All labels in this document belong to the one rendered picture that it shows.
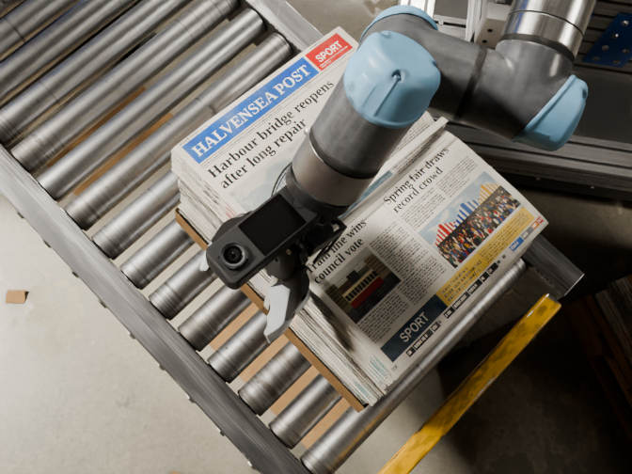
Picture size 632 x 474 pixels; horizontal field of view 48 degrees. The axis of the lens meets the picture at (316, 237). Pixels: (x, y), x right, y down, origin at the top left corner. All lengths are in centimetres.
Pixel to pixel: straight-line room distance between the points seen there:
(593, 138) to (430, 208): 111
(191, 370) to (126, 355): 85
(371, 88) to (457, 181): 33
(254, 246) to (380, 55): 21
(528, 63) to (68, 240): 72
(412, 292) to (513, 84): 26
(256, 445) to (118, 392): 89
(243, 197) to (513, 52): 34
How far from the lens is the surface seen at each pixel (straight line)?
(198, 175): 84
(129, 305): 109
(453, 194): 89
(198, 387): 106
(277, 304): 76
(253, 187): 84
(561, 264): 116
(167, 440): 187
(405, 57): 61
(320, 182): 65
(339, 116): 62
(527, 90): 70
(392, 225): 85
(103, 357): 191
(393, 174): 88
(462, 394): 106
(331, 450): 105
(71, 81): 124
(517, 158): 185
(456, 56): 70
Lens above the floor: 185
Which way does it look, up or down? 73 degrees down
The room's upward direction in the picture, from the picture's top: 9 degrees clockwise
